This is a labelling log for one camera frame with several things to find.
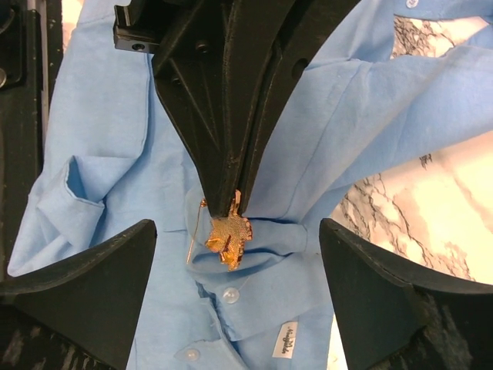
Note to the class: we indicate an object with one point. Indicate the red leaf brooch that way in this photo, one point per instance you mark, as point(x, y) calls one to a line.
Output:
point(227, 235)

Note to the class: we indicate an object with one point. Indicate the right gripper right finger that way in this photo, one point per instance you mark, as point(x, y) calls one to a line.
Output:
point(393, 313)

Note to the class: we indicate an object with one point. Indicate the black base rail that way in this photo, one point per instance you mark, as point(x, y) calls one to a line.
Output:
point(31, 54)

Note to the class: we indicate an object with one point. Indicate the blue shirt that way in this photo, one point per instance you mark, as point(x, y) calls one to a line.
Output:
point(112, 158)

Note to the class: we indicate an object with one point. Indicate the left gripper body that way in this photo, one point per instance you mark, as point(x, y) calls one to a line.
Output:
point(141, 25)

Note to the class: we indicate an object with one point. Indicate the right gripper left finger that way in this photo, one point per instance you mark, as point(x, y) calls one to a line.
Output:
point(81, 312)

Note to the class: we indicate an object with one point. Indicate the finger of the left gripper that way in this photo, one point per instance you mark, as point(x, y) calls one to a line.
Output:
point(212, 71)
point(281, 77)

